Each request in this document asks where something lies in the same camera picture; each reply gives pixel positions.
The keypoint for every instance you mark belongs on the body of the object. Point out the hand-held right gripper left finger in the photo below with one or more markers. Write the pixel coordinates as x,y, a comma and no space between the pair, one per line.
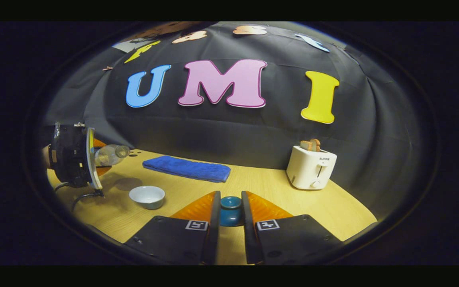
212,239

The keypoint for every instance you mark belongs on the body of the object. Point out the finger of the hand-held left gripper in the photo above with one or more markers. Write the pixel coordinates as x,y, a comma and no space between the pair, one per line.
102,171
99,144

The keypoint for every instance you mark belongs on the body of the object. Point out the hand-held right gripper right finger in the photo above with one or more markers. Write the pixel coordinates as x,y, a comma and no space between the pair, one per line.
249,239

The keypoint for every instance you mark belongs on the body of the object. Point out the clear plastic water bottle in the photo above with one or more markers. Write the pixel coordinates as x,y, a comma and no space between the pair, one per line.
112,155

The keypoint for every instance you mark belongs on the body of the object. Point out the white teacup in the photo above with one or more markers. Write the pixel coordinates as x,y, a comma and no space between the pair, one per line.
147,201

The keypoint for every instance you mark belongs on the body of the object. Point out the blue folded towel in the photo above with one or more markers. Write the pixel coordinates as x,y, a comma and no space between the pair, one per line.
185,168

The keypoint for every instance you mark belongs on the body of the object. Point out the white toaster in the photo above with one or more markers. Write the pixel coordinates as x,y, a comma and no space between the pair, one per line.
307,171

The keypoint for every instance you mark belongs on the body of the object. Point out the black backdrop cloth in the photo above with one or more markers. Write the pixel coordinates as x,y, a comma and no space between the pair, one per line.
253,135

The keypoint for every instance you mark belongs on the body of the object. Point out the toasted bread slice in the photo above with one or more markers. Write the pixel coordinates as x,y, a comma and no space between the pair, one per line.
316,145
305,146

